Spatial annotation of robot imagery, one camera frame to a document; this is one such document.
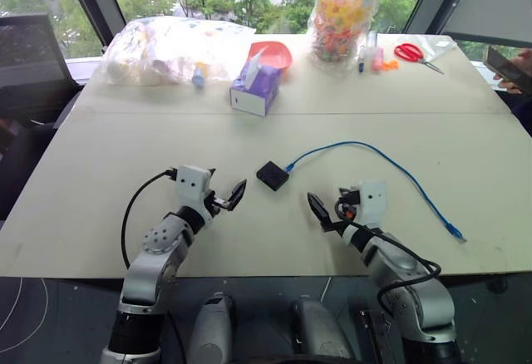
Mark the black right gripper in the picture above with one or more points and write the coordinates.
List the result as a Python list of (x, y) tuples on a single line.
[(347, 208)]

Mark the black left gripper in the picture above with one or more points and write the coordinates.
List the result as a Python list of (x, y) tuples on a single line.
[(216, 204)]

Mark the black smartphone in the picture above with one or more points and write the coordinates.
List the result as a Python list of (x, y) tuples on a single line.
[(503, 67)]

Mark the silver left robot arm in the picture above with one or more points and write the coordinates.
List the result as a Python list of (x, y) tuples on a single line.
[(154, 264)]

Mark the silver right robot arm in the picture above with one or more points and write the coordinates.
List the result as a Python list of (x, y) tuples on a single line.
[(415, 293)]

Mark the small black box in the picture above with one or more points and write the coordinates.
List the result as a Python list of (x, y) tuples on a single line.
[(272, 175)]

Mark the bystander's bare hand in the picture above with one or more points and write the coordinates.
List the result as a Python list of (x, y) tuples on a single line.
[(509, 85)]

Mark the purple tissue box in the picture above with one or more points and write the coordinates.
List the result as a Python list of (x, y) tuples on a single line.
[(257, 90)]

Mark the small blue bottle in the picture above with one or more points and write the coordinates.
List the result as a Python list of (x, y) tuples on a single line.
[(198, 77)]

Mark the grey rounded robot leg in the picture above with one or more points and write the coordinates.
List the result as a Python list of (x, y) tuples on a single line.
[(214, 331), (320, 331)]

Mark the pink plastic bowl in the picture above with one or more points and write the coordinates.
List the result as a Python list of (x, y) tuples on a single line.
[(276, 54)]

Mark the blue pen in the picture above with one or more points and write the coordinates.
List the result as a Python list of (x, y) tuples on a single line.
[(362, 61)]

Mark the clear bag of white items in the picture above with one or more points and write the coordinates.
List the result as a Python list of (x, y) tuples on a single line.
[(162, 52)]

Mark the small orange clip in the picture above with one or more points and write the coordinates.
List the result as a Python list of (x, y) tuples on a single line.
[(390, 65)]

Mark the bag of colourful items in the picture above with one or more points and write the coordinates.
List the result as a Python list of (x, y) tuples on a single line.
[(343, 19)]

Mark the empty clear plastic bag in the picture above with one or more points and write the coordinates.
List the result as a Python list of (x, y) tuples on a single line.
[(436, 46)]

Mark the dark chair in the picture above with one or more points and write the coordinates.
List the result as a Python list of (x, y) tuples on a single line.
[(21, 164)]

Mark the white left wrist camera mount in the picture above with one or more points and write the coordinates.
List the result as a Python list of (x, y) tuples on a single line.
[(192, 183)]

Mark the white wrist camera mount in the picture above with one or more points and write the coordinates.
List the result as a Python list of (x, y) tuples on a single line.
[(372, 202), (192, 183)]

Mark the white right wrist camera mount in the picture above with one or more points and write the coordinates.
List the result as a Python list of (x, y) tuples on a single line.
[(372, 202)]

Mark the black metal bracket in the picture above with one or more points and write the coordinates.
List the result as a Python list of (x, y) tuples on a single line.
[(378, 335)]

